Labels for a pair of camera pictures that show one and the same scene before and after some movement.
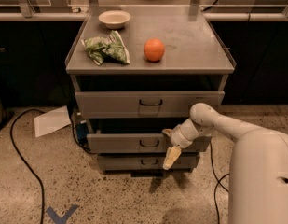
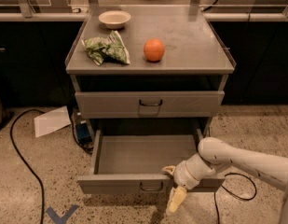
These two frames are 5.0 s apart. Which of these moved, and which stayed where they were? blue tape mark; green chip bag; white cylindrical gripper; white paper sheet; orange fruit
Moved: white cylindrical gripper
Stayed: white paper sheet; blue tape mark; orange fruit; green chip bag
